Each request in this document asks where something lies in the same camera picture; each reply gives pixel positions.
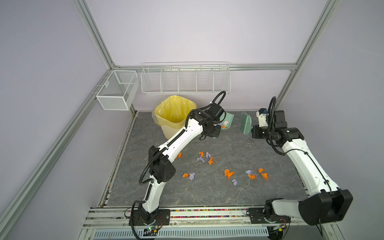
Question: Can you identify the green hand brush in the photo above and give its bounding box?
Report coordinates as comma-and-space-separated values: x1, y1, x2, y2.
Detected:
240, 112, 252, 135

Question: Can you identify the green plastic dustpan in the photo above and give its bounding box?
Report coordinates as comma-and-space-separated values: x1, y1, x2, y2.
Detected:
219, 112, 235, 130

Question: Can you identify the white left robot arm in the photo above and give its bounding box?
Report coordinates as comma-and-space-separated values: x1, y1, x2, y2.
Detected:
135, 91, 227, 216

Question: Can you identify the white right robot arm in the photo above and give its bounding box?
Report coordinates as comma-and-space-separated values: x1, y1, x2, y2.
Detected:
252, 97, 353, 226

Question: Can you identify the beige bin yellow bag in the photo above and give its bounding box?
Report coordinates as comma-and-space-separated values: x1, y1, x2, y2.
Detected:
152, 95, 197, 140

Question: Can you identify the small white mesh basket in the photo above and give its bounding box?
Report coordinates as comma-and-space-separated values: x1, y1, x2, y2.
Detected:
96, 70, 140, 111

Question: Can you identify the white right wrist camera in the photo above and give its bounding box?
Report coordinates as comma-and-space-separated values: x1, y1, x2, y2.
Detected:
256, 108, 268, 128

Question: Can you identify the long white wire basket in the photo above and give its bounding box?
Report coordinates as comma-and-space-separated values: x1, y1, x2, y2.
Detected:
141, 62, 232, 95

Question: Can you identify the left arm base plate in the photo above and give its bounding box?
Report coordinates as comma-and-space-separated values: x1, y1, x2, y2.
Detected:
129, 209, 171, 226

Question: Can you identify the aluminium front rail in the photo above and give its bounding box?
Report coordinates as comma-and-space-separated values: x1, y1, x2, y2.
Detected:
82, 205, 337, 230

